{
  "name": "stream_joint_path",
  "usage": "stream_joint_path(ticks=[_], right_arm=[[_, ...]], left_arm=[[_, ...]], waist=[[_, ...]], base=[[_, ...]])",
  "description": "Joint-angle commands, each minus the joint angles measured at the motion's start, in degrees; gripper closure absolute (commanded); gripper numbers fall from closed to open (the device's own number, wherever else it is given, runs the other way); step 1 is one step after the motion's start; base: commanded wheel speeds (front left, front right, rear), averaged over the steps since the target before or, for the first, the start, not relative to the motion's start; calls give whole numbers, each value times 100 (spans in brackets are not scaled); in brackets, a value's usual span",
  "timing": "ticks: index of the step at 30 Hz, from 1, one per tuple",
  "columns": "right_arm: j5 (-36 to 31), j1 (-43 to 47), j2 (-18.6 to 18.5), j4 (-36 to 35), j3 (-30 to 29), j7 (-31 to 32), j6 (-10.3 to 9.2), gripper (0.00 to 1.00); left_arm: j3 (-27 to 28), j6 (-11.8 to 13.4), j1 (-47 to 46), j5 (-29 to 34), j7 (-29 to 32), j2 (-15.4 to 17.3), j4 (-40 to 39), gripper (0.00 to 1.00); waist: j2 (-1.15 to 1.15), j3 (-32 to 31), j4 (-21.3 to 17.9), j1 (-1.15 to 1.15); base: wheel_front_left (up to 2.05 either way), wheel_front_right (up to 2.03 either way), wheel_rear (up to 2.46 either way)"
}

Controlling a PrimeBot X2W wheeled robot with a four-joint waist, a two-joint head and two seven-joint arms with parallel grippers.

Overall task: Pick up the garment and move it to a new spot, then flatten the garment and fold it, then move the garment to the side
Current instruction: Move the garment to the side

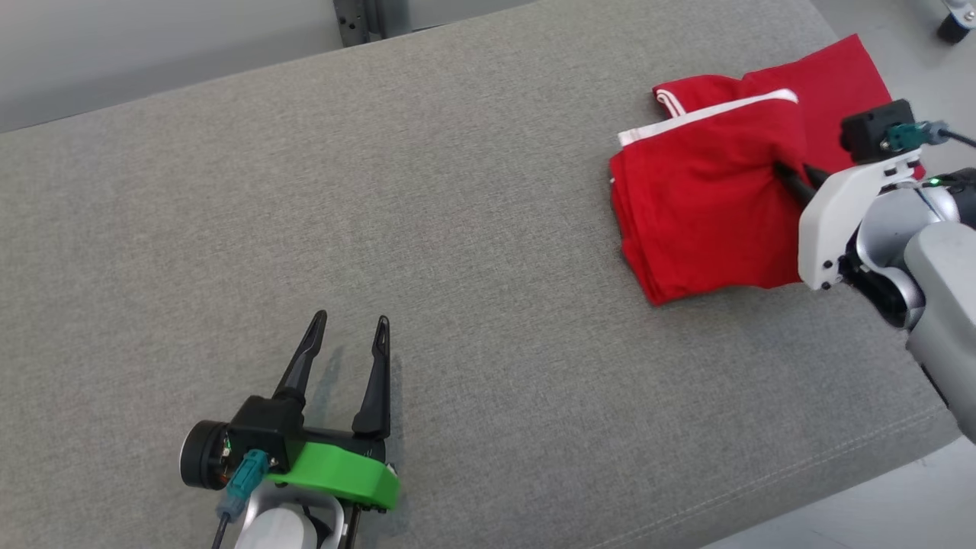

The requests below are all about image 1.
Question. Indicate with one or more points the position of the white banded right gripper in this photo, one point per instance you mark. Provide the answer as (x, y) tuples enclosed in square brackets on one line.
[(827, 221)]

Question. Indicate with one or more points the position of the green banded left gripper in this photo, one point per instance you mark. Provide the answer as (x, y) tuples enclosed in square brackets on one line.
[(335, 473)]

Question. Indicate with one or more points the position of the red white basketball jersey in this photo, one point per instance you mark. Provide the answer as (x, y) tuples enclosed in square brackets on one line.
[(839, 84)]

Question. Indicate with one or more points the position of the red white basketball shorts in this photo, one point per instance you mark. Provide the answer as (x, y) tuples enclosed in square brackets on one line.
[(701, 206)]

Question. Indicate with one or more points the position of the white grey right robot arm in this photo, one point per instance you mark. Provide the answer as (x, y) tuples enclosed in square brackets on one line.
[(945, 305)]

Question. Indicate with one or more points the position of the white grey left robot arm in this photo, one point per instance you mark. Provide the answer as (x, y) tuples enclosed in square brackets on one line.
[(278, 530)]

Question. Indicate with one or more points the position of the black caster wheel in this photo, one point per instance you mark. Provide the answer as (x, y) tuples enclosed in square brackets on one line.
[(955, 23)]

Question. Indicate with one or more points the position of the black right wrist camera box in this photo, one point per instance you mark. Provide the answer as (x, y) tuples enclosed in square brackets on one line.
[(873, 130)]

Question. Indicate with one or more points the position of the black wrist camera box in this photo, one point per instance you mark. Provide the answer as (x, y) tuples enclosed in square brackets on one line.
[(873, 130), (263, 427)]

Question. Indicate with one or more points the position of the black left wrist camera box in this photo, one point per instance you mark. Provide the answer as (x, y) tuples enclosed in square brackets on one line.
[(263, 427)]

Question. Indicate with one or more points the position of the dark grey perforated bracket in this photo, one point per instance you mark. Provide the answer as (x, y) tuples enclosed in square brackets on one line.
[(349, 21)]

